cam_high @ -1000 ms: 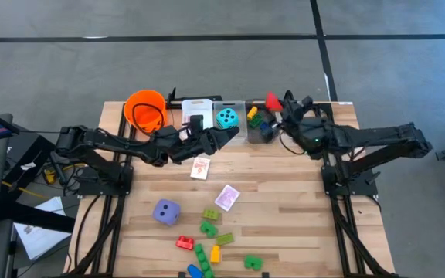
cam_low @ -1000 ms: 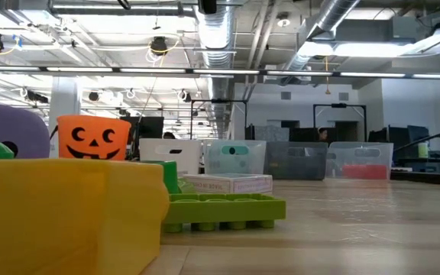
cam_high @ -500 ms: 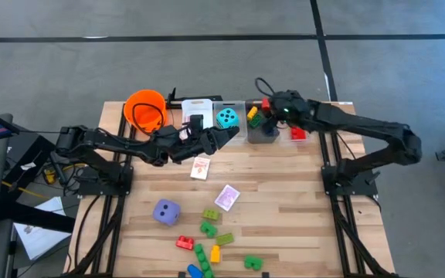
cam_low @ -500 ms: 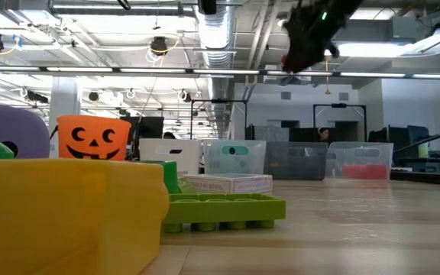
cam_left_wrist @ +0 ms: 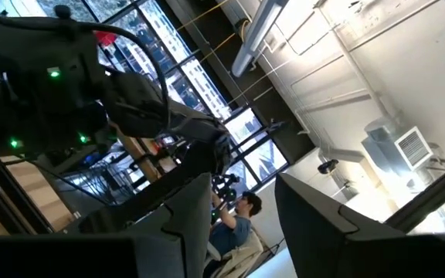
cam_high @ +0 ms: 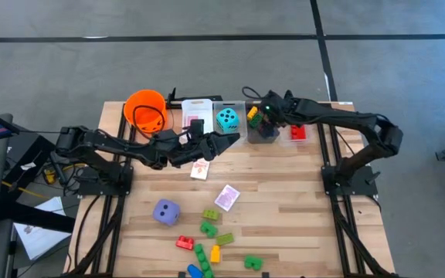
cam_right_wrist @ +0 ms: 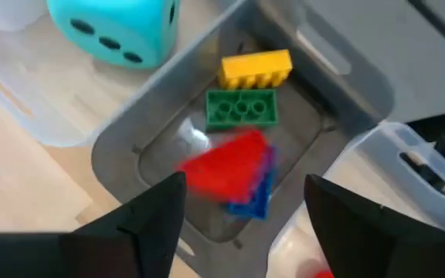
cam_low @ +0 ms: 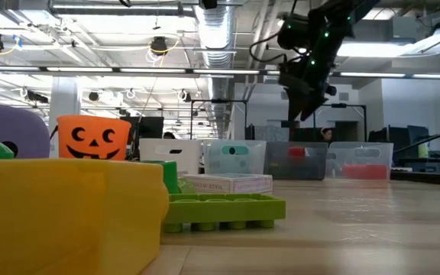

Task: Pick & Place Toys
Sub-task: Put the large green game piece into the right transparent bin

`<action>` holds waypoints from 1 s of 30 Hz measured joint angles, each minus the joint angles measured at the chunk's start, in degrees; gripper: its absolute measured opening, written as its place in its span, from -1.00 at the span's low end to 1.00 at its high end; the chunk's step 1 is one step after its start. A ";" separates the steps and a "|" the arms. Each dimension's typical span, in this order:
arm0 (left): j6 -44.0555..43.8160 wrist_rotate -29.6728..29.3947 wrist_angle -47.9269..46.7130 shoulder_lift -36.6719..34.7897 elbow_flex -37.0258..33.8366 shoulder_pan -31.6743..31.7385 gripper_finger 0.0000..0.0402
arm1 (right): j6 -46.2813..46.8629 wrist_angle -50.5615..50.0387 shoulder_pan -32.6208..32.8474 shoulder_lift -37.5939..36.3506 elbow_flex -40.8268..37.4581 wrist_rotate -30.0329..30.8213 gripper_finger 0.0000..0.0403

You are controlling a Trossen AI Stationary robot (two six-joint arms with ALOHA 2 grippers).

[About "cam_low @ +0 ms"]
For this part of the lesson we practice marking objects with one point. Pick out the clear plastic bin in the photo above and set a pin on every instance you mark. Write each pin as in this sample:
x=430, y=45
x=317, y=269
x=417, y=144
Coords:
x=334, y=160
x=258, y=164

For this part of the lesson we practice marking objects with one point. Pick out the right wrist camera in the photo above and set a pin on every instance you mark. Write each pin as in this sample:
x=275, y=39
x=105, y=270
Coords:
x=294, y=32

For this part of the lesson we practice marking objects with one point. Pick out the grey tinted plastic bin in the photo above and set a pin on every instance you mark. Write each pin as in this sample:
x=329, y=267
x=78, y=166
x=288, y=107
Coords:
x=281, y=168

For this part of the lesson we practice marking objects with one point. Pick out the orange pumpkin bucket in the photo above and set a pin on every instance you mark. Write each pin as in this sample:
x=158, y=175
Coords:
x=61, y=130

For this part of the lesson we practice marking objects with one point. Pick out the red small toy brick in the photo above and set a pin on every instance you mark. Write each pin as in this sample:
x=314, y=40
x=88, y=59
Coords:
x=297, y=152

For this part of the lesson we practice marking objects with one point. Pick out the yellow-green bottle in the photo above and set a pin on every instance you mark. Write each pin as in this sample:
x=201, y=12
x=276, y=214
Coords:
x=422, y=151

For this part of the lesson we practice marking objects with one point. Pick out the purple foam die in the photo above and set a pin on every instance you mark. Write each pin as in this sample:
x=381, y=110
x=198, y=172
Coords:
x=13, y=126

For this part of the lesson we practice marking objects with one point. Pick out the black monitor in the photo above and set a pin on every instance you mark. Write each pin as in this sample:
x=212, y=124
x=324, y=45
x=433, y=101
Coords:
x=149, y=128

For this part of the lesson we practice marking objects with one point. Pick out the white plastic bin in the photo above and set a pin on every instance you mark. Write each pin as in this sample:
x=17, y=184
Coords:
x=155, y=160

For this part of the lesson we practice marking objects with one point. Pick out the white pillar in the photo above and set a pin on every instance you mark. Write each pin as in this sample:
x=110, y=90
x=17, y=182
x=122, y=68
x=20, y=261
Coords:
x=64, y=99

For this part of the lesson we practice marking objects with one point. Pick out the black overhead camera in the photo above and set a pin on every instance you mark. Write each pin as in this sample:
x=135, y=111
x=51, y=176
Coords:
x=208, y=4

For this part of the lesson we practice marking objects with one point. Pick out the pink backed card deck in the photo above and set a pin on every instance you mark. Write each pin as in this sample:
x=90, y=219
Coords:
x=243, y=183

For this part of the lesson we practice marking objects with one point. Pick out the red plastic block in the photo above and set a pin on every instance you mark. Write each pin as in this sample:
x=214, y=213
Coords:
x=365, y=172

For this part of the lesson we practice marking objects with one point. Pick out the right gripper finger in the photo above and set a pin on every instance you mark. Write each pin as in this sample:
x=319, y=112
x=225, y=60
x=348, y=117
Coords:
x=314, y=105
x=297, y=105

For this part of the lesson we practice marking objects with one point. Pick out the black diagonal rod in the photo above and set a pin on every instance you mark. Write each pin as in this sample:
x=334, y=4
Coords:
x=434, y=139

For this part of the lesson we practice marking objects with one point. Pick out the yellow plastic block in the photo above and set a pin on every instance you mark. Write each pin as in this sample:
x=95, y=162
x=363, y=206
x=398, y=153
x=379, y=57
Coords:
x=71, y=214

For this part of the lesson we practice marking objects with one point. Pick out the ceiling light rail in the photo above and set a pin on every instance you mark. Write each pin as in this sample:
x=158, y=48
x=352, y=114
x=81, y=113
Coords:
x=90, y=69

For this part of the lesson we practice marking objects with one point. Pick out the light green studded plate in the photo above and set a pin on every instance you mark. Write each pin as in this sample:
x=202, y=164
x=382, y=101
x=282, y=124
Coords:
x=224, y=210

